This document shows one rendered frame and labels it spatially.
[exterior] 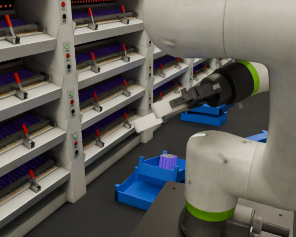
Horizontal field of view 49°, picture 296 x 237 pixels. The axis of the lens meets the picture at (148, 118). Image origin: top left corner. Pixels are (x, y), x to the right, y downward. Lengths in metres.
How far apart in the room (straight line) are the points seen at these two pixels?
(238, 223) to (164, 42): 0.51
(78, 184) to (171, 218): 0.76
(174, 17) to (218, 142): 0.38
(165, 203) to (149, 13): 0.62
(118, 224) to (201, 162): 0.78
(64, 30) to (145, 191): 0.82
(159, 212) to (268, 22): 0.64
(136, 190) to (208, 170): 0.94
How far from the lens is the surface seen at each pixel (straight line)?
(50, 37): 1.30
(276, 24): 0.39
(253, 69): 0.81
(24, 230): 1.46
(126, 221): 1.45
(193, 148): 0.73
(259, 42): 0.40
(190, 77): 2.63
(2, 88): 1.23
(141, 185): 1.66
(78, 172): 1.54
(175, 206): 0.94
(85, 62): 1.55
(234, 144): 0.73
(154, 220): 0.89
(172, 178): 1.51
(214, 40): 0.41
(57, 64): 1.33
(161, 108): 0.63
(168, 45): 0.44
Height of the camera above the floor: 0.92
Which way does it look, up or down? 22 degrees down
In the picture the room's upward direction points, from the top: straight up
